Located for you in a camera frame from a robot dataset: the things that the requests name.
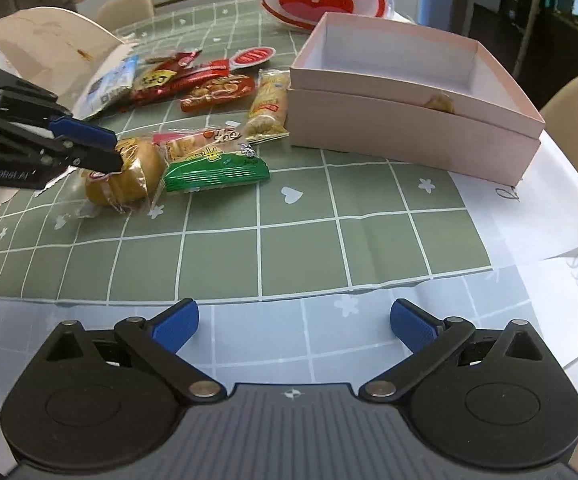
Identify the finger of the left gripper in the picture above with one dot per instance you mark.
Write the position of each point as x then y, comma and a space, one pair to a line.
91, 158
22, 102

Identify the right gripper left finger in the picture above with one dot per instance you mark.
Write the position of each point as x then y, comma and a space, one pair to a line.
153, 344

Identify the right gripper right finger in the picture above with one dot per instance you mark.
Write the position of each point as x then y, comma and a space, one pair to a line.
431, 341

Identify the blue white snack packet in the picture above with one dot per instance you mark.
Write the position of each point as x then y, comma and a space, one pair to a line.
106, 90

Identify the bread bun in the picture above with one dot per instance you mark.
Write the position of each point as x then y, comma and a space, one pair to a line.
134, 188

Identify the red yellow snack packet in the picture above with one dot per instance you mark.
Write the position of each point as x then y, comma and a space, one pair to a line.
157, 74

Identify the pink orange snack packet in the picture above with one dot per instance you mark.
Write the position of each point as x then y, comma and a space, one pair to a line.
179, 145

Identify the green snack packet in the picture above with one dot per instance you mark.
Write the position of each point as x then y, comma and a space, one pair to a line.
222, 170

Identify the red nut snack packet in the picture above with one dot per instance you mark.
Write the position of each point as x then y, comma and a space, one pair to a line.
218, 91

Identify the red long snack packet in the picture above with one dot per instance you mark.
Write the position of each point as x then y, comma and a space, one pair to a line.
194, 76

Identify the red white round packet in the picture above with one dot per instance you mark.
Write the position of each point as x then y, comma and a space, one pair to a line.
251, 57

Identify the yellow noodle snack packet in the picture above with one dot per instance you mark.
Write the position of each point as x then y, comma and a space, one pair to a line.
269, 110

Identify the white paper bag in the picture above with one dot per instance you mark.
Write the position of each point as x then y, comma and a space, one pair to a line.
60, 51

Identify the green grid tablecloth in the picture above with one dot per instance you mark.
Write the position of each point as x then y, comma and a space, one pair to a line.
323, 222

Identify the pink cardboard box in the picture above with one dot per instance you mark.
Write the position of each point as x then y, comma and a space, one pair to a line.
412, 93

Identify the black cabinet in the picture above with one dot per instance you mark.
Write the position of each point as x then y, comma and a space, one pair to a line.
535, 40

